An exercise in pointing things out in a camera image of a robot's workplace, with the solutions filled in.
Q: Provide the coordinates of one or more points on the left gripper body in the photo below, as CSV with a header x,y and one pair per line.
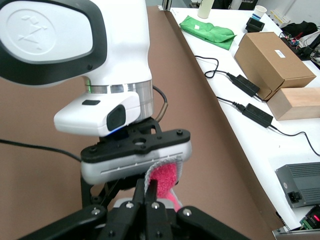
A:
x,y
120,162

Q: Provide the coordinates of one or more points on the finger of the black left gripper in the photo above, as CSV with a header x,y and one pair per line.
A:
x,y
86,195

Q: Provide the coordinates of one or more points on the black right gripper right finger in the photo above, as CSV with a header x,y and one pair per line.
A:
x,y
160,225

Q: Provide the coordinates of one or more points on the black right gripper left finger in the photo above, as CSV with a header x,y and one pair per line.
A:
x,y
117,220

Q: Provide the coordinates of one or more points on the pink and grey towel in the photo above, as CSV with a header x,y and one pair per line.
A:
x,y
165,175

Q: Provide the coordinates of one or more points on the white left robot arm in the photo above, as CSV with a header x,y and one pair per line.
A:
x,y
120,50

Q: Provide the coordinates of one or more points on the grey power supply box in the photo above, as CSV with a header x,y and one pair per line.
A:
x,y
300,182

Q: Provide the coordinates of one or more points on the black power adapter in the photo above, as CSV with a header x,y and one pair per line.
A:
x,y
246,85
258,115

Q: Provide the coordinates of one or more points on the circuit board red display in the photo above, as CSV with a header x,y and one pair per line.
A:
x,y
312,217

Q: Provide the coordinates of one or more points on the green cloth bag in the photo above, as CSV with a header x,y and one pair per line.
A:
x,y
207,31

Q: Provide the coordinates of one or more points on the aluminium corner profile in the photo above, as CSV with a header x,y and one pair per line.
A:
x,y
166,5

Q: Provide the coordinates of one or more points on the cream cylinder roll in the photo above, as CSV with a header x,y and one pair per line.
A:
x,y
205,8

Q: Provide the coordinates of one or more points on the brown cardboard box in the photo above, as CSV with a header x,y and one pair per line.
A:
x,y
270,60

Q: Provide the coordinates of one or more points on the wooden block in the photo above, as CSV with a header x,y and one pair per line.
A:
x,y
297,103

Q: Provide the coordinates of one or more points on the small black box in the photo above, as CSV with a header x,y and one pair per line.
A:
x,y
255,25

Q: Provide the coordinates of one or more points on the white blue paper cup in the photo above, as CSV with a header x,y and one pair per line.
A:
x,y
260,13

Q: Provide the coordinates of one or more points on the black garment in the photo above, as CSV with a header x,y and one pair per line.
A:
x,y
301,27

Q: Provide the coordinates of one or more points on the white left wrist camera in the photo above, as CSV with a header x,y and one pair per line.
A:
x,y
82,120

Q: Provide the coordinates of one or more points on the aluminium profile post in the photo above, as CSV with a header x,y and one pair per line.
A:
x,y
295,235

